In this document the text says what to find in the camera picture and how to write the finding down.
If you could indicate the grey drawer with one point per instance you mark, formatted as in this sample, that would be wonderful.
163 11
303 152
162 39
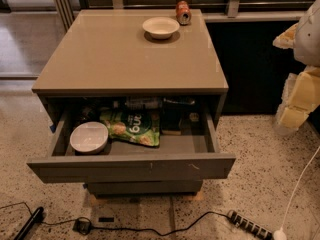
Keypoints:
179 157
151 187

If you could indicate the small black floor object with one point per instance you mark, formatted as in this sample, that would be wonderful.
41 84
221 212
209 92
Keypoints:
106 219

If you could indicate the black rod on floor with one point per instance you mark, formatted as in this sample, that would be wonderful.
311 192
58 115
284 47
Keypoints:
36 217

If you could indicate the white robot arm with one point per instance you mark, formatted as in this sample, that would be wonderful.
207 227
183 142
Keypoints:
304 39

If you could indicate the grey top drawer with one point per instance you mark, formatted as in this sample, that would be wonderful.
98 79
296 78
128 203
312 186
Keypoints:
179 157

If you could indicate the clear plastic bottle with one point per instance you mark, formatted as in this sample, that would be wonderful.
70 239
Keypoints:
137 103

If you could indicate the green snack bag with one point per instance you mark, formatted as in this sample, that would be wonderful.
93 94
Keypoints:
137 127

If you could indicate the white bowl on cabinet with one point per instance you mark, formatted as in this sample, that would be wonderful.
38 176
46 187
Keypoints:
161 27

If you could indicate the orange soda can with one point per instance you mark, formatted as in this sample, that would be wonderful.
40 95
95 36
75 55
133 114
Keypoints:
183 13

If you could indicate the black power adapter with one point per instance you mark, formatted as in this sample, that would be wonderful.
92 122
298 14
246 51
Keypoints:
82 225

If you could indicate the white bowl in drawer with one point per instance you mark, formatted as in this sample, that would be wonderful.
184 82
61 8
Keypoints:
89 138

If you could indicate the grey bottom drawer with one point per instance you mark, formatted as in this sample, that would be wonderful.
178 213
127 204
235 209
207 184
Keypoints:
151 187

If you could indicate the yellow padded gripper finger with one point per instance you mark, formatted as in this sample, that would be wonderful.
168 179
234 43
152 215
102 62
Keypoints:
300 97

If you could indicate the grey drawer cabinet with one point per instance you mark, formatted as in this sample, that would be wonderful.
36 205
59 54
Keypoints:
106 55

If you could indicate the black power strip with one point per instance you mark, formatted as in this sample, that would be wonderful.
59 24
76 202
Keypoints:
249 226

